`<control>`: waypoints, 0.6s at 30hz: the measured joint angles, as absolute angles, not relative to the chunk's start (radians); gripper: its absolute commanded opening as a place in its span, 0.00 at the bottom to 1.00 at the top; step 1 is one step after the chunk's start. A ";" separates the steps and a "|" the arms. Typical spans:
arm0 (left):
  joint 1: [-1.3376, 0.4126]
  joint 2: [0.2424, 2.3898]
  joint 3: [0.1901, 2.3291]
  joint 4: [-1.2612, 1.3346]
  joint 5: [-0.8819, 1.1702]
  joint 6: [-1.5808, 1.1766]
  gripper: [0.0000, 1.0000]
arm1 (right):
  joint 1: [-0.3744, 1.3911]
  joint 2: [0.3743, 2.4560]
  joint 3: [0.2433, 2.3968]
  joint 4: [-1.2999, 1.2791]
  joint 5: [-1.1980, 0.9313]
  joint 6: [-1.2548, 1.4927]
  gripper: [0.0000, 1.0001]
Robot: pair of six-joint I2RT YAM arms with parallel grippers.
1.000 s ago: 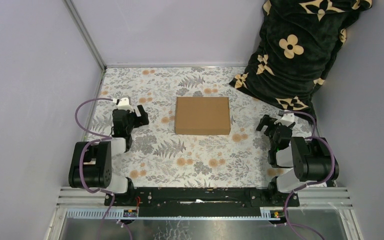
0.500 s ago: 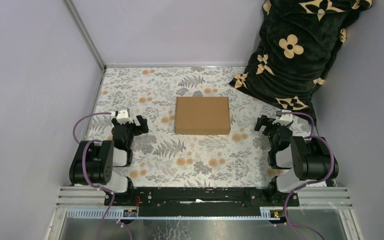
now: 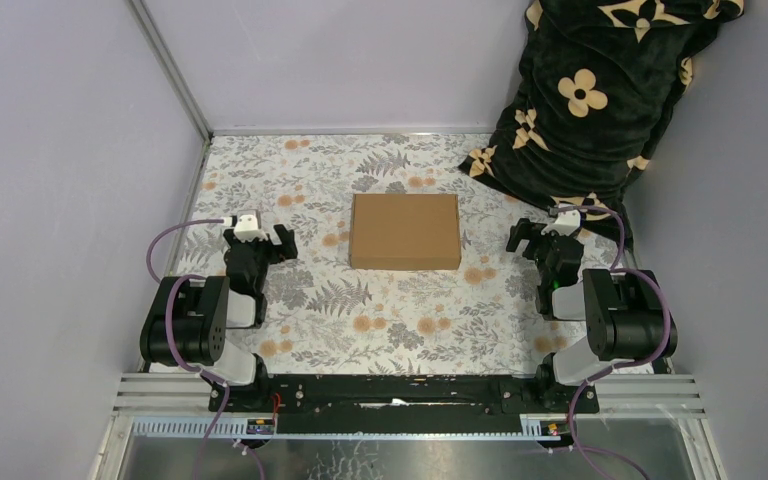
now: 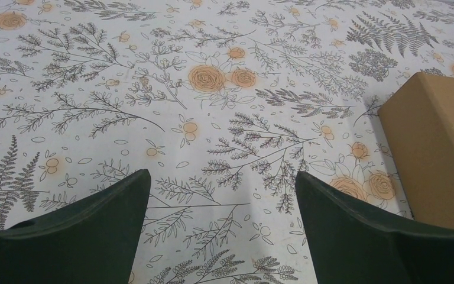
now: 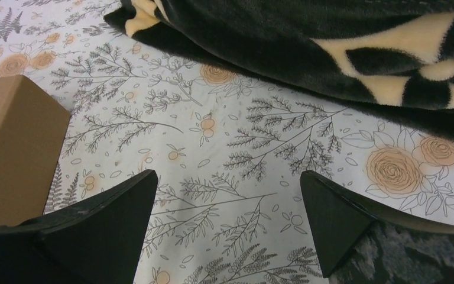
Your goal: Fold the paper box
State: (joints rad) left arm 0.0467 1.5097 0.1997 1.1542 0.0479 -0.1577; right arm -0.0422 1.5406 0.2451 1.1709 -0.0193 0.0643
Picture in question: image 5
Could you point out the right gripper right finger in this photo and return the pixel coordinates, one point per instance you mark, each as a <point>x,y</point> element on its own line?
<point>360,240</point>

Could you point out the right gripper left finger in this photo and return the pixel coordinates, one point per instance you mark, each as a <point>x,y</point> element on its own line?
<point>96,240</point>

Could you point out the brown cardboard box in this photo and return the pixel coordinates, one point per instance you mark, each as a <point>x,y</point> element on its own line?
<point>32,130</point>

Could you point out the black floral blanket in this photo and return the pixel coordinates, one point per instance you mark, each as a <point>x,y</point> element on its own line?
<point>391,59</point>

